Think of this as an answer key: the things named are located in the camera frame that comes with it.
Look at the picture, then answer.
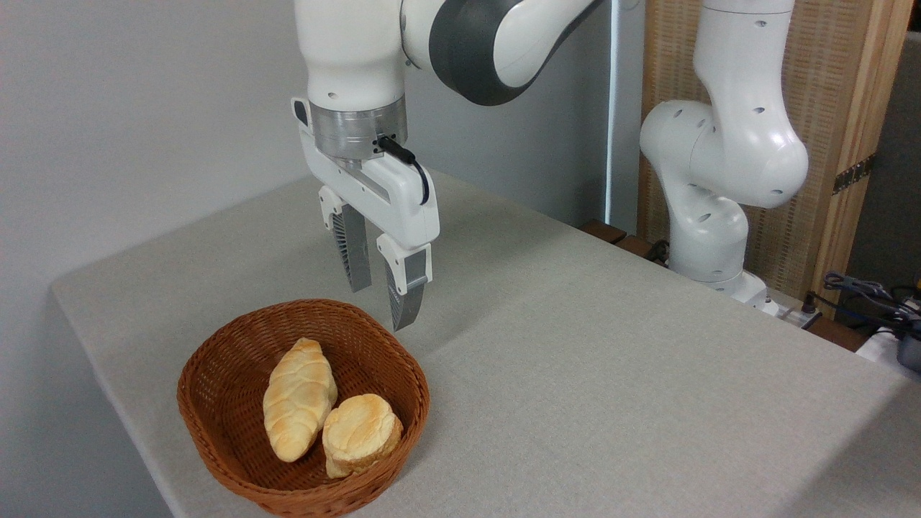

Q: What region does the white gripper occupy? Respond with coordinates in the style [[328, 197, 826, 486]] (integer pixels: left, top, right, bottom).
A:
[[291, 96, 441, 332]]

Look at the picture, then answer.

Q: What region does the long braided bread loaf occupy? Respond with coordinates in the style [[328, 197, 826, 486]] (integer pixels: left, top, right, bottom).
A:
[[263, 337, 339, 463]]

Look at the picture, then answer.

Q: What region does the short round bread roll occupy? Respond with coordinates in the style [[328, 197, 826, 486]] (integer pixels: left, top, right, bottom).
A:
[[322, 393, 404, 480]]

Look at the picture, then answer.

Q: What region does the brown wicker basket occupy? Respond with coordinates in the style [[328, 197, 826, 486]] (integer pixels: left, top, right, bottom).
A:
[[177, 299, 431, 518]]

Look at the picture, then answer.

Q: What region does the gray tablecloth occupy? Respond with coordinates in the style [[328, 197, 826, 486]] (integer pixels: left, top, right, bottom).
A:
[[49, 169, 921, 518]]

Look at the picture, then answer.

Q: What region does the white vertical light strip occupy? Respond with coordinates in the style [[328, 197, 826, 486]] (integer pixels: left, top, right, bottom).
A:
[[605, 0, 622, 225]]

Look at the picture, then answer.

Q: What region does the white power strip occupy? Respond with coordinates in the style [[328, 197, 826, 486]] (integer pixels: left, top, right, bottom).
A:
[[761, 288, 822, 330]]

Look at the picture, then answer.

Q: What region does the wooden woven partition panel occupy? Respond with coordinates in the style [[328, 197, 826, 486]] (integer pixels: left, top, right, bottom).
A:
[[637, 0, 915, 319]]

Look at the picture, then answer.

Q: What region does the white cloth sheet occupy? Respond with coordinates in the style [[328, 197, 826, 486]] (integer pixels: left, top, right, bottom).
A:
[[855, 325, 921, 383]]

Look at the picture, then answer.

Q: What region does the dark gray round container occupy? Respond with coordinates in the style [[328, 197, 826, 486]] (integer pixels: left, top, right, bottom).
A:
[[895, 320, 921, 374]]

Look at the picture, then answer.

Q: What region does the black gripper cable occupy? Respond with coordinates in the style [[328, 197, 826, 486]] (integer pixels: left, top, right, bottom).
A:
[[377, 135, 431, 206]]

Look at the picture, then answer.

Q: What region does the black metal hinge bracket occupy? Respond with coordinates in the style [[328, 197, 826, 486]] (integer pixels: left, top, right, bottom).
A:
[[832, 153, 876, 196]]

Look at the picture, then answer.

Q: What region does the black and blue cable bundle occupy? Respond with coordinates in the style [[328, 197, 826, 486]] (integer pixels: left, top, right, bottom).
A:
[[802, 271, 921, 339]]

